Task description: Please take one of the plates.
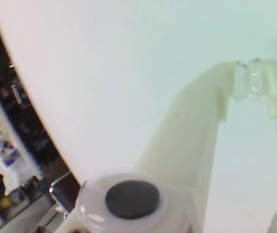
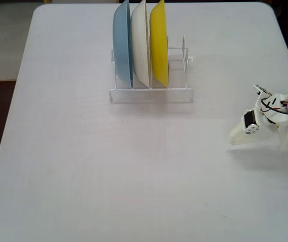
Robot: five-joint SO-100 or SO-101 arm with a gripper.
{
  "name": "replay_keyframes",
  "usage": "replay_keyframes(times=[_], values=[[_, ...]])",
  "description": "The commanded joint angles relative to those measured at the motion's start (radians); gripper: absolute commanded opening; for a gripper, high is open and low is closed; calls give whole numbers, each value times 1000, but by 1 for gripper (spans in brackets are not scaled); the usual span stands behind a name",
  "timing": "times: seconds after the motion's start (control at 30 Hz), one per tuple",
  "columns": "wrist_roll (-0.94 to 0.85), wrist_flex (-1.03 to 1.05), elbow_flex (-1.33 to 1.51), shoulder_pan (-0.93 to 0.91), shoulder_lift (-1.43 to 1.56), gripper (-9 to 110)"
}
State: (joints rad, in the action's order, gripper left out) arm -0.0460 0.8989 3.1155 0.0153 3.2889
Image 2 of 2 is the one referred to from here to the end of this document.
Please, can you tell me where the white gripper with motor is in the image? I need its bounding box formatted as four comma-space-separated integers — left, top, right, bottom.
228, 108, 273, 147

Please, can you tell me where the yellow plastic plate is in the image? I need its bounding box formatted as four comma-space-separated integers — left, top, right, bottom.
149, 0, 170, 89

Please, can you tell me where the cream plastic plate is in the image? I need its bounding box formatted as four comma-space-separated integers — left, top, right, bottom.
131, 0, 151, 89

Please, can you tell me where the blue plastic plate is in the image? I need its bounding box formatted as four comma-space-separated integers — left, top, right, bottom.
112, 0, 135, 89

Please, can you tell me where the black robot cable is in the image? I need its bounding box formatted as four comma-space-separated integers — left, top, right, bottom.
260, 99, 288, 117

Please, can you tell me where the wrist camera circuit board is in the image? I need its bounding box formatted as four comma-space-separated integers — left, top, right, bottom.
253, 83, 273, 98

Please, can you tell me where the white wire dish rack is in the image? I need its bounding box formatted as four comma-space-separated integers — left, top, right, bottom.
109, 36, 195, 103

